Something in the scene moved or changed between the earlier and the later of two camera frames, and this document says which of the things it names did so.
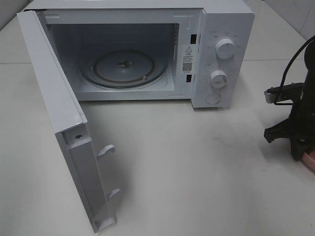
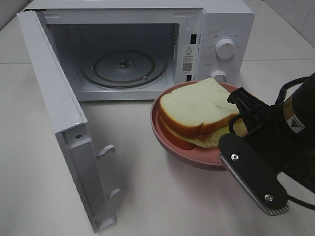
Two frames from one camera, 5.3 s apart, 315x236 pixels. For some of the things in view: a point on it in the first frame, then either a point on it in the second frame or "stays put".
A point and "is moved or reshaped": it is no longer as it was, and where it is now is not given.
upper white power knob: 225,48 stays put
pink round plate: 309,159 is moved or reshaped
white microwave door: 68,118 stays put
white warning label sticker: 188,59 stays put
